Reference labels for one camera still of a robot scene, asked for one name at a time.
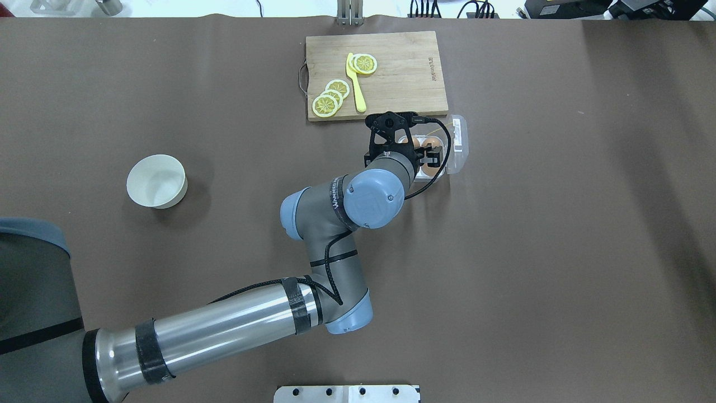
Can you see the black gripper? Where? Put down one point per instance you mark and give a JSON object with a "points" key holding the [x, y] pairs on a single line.
{"points": [[434, 155]]}

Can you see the brown egg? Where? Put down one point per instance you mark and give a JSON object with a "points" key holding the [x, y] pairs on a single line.
{"points": [[430, 168], [404, 144]]}

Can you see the clear plastic egg box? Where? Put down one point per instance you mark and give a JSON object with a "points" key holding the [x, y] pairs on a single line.
{"points": [[459, 134]]}

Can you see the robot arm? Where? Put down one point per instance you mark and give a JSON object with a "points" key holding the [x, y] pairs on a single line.
{"points": [[49, 356]]}

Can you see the wooden cutting board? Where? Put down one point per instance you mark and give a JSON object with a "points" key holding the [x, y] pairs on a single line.
{"points": [[409, 76]]}

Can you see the yellow toy knife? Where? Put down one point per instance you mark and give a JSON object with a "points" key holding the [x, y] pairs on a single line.
{"points": [[360, 103]]}

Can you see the lemon slice middle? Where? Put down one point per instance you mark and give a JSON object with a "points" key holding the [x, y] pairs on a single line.
{"points": [[338, 87]]}

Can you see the lemon slice on knife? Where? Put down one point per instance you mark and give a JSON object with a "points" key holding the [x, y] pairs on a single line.
{"points": [[363, 63]]}

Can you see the white bowl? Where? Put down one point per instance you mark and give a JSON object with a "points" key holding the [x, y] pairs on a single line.
{"points": [[158, 181]]}

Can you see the small metal cylinder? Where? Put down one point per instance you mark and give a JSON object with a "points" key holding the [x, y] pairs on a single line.
{"points": [[110, 7]]}

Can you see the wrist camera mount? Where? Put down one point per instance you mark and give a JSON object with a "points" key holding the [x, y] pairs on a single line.
{"points": [[383, 126]]}

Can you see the lemon slice near handle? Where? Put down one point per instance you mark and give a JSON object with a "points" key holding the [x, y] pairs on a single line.
{"points": [[326, 106]]}

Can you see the aluminium frame post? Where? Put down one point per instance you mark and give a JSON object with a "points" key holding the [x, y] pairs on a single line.
{"points": [[350, 13]]}

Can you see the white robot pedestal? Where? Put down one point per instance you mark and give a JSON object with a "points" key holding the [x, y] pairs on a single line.
{"points": [[348, 393]]}

